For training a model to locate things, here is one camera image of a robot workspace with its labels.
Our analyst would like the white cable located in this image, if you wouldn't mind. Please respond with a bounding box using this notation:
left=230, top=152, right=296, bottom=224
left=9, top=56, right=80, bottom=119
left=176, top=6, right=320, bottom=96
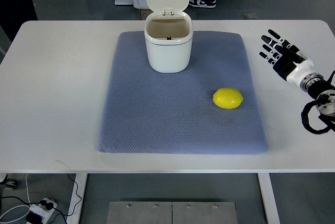
left=0, top=173, right=32, bottom=224

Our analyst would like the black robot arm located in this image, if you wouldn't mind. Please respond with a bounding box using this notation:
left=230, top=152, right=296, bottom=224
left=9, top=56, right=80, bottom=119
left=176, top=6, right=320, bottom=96
left=300, top=71, right=334, bottom=135

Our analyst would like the right white table leg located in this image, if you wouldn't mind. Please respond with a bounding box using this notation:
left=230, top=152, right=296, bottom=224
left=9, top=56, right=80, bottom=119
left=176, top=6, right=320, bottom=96
left=258, top=173, right=280, bottom=224

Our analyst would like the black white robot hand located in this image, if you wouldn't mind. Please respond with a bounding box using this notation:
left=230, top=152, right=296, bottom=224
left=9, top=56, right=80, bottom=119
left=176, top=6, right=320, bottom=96
left=259, top=29, right=311, bottom=81

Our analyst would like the yellow lemon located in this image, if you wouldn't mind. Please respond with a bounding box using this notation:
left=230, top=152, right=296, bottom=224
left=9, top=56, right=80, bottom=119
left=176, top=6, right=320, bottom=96
left=213, top=87, right=243, bottom=109

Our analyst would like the metal floor plate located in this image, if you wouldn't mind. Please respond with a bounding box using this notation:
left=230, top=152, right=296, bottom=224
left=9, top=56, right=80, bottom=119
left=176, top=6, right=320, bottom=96
left=107, top=201, right=238, bottom=223

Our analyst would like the person in dark trousers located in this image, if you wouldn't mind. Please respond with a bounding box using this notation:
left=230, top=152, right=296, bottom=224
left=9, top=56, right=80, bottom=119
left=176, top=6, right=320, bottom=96
left=1, top=0, right=38, bottom=41

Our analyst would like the black power cable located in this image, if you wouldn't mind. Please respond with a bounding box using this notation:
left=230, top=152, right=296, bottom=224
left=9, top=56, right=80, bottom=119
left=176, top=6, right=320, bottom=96
left=0, top=173, right=82, bottom=217

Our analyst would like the white table leg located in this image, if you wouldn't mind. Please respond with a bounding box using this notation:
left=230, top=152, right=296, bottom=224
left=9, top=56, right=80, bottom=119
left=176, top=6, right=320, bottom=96
left=258, top=173, right=280, bottom=224
left=66, top=173, right=88, bottom=224

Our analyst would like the grey caster wheel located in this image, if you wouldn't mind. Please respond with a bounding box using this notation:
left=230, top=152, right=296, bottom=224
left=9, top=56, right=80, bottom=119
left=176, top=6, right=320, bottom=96
left=0, top=173, right=17, bottom=190

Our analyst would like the blue quilted mat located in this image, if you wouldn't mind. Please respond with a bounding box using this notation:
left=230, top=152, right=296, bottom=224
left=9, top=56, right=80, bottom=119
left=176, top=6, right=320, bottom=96
left=97, top=31, right=267, bottom=155

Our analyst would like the left white table leg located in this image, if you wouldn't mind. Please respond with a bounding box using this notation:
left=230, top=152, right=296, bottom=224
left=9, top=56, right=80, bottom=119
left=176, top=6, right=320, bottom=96
left=66, top=173, right=88, bottom=224

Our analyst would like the black white sneaker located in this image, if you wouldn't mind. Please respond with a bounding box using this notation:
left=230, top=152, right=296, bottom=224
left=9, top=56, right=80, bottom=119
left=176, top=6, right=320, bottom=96
left=188, top=0, right=216, bottom=8

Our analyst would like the white trash bin with lid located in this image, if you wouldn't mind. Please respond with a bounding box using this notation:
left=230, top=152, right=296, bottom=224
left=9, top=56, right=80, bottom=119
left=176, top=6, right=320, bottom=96
left=144, top=0, right=193, bottom=73

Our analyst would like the white power strip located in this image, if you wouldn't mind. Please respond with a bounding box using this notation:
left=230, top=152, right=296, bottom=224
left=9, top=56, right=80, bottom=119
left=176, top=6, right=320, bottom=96
left=26, top=198, right=57, bottom=224

